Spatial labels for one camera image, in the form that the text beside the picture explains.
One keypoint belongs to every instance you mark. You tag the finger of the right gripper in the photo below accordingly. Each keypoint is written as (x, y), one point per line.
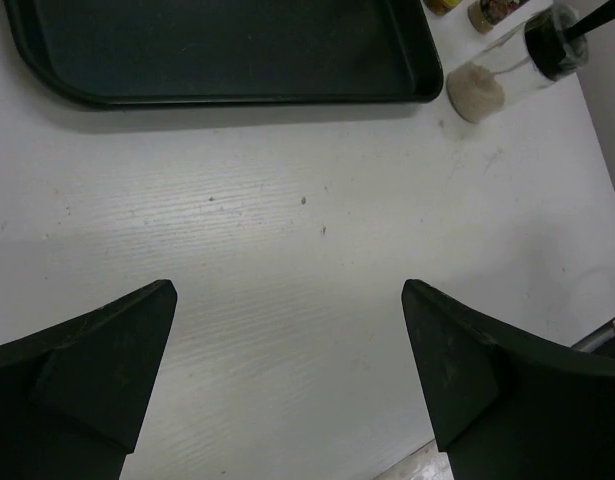
(599, 17)

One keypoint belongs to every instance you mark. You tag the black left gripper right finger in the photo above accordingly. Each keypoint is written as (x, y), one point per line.
(507, 404)

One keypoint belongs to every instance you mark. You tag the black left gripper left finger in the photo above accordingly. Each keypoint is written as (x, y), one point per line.
(73, 397)

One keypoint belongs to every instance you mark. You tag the glass shaker with white powder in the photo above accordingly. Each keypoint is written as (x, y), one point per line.
(531, 57)

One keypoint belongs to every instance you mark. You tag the small spice jar black cap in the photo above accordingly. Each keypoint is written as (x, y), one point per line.
(484, 15)

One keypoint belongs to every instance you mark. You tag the small yellow label sauce bottle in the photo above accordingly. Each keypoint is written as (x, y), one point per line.
(441, 7)

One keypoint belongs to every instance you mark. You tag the black plastic tray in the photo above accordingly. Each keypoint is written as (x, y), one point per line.
(133, 54)

